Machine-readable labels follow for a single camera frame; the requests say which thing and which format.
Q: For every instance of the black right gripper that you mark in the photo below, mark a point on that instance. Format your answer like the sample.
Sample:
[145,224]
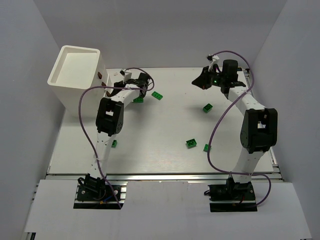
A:
[206,79]

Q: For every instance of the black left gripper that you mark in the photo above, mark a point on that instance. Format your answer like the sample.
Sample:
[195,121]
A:
[120,84]

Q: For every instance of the white drawer cabinet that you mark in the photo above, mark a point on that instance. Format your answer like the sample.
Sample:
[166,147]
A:
[75,70]

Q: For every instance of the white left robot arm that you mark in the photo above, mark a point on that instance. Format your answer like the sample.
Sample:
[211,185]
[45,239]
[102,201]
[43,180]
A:
[110,116]

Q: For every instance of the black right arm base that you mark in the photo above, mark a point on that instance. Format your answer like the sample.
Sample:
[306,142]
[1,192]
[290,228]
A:
[231,197]

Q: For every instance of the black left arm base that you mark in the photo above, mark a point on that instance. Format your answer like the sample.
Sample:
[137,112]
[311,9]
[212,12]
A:
[95,193]

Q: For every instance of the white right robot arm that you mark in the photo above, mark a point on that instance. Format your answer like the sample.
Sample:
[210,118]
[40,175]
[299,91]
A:
[260,124]

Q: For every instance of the green flat lego long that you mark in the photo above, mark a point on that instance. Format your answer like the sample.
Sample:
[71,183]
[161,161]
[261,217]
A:
[138,100]

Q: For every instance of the green lego brick tilted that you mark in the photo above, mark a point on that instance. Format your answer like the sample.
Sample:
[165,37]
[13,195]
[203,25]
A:
[157,95]

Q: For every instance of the green lego beside purple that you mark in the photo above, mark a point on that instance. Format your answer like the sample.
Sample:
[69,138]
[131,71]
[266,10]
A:
[207,108]

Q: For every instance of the green lego brick lower right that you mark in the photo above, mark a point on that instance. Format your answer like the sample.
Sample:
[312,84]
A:
[191,143]

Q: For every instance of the green small lego right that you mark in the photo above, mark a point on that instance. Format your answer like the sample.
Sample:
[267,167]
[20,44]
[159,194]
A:
[206,148]

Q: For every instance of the green small lego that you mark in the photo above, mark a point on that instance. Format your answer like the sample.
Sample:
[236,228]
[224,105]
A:
[206,148]
[114,144]

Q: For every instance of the green small lego left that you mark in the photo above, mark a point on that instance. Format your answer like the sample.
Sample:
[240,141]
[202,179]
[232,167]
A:
[114,144]

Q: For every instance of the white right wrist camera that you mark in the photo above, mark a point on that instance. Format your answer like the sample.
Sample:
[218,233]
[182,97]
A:
[213,61]

